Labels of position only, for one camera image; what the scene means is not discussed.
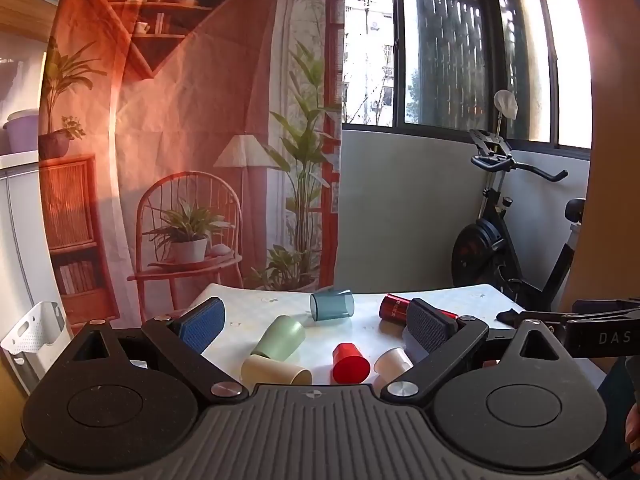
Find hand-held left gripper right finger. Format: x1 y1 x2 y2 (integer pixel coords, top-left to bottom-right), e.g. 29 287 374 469
372 298 564 404

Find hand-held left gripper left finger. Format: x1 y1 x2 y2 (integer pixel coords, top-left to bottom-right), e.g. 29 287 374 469
74 297 249 404

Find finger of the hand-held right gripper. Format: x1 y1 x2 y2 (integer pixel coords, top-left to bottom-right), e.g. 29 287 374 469
495 309 577 326

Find shiny dark red cup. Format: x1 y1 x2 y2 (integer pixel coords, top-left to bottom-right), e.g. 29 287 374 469
378 293 459 330

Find white cup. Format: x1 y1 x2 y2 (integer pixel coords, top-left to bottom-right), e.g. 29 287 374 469
373 347 414 380

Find green cup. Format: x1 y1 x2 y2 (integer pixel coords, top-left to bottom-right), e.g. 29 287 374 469
250 315 306 362

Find cream cup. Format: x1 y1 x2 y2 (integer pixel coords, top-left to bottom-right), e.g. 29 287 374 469
240 354 313 387

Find clear blue-grey cup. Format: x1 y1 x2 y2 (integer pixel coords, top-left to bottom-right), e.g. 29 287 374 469
309 289 355 322

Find black exercise bike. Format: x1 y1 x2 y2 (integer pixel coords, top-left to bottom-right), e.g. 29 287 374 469
450 129 587 312

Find white plastic basket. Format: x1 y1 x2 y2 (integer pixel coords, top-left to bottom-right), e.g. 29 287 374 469
0 301 69 401

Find brown wooden board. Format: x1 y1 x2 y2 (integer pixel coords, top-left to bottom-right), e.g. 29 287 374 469
564 0 640 313

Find white cabinet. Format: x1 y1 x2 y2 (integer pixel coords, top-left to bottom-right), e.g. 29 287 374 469
0 152 66 343

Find printed backdrop cloth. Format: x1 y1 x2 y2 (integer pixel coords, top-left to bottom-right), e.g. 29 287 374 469
39 0 347 337

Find white rounded object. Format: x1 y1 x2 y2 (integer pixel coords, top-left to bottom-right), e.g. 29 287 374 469
493 89 519 121

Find purple plastic tub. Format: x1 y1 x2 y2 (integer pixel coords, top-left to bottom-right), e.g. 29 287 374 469
2 109 40 156

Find dark framed window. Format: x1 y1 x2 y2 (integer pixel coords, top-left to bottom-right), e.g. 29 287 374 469
280 0 596 152

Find wooden wall cabinet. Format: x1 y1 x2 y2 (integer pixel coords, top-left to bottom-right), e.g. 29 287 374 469
0 0 71 42

